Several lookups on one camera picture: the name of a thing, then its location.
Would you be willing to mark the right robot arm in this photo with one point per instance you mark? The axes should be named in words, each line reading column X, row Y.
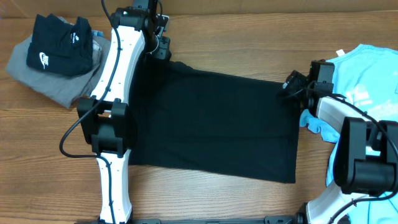
column 365, row 165

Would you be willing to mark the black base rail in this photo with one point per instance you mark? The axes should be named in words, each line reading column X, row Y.
column 211, row 221

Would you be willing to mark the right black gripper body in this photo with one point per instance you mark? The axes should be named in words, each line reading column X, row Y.
column 296, row 84

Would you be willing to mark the folded light blue garment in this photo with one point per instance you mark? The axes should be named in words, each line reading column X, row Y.
column 97, row 33

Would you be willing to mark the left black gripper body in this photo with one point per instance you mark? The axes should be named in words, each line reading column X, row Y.
column 159, row 47

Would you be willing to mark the light blue t-shirt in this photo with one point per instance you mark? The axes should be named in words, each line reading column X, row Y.
column 367, row 77

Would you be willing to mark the folded grey garment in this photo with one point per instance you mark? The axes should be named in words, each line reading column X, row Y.
column 64, row 90

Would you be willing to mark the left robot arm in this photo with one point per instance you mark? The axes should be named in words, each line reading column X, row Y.
column 105, row 117

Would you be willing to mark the black t-shirt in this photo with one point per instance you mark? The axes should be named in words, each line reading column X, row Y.
column 198, row 120

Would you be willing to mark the folded black Nike shirt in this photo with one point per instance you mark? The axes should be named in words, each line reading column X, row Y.
column 61, row 48

